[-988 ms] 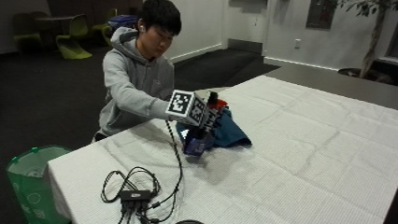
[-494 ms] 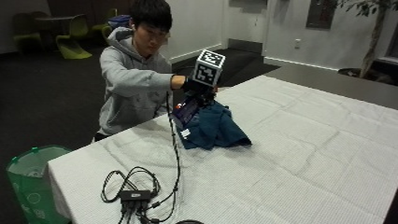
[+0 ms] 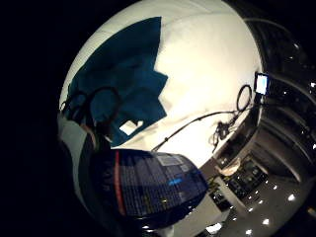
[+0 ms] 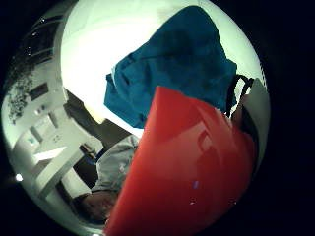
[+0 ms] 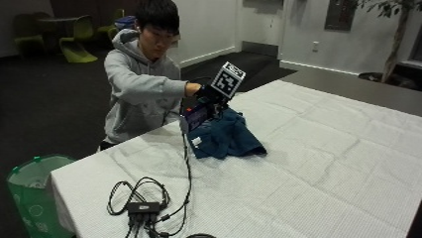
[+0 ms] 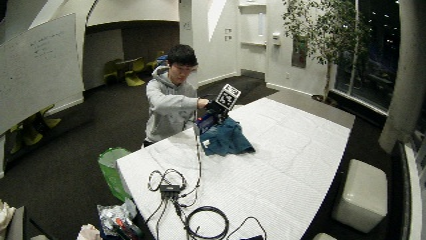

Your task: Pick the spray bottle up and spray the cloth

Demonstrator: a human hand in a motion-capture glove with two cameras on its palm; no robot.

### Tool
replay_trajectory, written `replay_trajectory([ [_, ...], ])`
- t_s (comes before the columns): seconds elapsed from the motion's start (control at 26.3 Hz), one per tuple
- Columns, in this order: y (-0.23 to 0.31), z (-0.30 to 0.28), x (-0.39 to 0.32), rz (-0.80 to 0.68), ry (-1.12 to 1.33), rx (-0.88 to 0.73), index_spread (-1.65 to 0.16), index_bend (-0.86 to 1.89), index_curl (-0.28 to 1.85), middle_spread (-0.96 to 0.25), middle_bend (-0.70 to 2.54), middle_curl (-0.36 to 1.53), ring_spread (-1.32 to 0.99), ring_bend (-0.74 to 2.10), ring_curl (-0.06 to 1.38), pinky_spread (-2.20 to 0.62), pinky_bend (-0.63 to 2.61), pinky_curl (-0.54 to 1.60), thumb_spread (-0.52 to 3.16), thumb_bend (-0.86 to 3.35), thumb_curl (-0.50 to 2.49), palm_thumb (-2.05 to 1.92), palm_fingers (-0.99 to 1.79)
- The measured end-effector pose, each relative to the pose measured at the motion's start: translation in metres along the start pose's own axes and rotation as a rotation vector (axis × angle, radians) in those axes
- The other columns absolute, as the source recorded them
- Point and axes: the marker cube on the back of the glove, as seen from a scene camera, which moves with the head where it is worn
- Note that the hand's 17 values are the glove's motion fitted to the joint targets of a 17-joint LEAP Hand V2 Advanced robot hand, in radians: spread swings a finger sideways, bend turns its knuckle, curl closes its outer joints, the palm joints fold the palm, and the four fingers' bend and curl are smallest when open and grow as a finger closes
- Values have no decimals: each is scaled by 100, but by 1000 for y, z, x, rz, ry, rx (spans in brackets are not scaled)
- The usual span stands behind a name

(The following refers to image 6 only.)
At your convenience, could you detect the blue jacket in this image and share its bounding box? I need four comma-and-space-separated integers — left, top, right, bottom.
196, 114, 257, 157

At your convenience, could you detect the white marker cube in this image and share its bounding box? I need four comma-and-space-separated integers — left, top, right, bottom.
214, 83, 242, 111

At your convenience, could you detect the the person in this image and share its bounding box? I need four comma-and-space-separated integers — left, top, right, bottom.
142, 44, 210, 148

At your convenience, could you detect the white quilted table cover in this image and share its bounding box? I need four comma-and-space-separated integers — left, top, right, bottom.
116, 97, 351, 240

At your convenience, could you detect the yellow-green chair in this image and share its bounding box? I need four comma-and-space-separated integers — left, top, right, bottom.
124, 57, 148, 88
8, 114, 45, 155
39, 104, 63, 130
103, 59, 125, 84

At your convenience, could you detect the white door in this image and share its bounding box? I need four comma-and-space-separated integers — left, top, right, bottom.
238, 2, 269, 75

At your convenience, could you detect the green bin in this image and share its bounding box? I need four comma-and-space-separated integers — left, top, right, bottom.
97, 147, 135, 203

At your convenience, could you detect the indoor tree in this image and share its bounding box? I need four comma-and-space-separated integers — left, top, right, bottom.
281, 0, 370, 105

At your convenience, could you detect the clear plastic bag of items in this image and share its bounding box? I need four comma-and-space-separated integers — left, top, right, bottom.
96, 199, 144, 240

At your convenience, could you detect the large window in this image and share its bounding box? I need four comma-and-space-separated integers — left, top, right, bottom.
333, 0, 402, 113

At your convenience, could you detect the white cube ottoman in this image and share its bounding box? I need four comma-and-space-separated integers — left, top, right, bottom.
332, 158, 389, 234
312, 232, 338, 240

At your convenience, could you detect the white whiteboard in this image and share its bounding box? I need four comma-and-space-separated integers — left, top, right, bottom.
0, 13, 85, 135

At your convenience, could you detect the white crumpled paper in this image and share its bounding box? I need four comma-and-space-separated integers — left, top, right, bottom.
76, 223, 104, 240

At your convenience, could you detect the white bag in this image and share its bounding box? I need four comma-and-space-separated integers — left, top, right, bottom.
0, 199, 17, 240

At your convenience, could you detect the long black glove cable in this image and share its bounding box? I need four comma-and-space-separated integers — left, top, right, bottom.
178, 109, 204, 198

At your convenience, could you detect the looped thin black cable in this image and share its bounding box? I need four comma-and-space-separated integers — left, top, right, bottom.
146, 168, 188, 193

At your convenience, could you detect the black cable hub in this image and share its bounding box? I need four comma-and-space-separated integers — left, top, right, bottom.
158, 183, 182, 195

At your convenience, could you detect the dark wall picture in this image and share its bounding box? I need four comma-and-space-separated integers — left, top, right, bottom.
290, 35, 309, 69

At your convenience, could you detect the coiled thick black cable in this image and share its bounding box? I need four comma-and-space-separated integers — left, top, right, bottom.
184, 205, 230, 240

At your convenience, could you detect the thin black cable with plug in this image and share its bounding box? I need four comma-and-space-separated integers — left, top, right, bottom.
225, 216, 268, 240

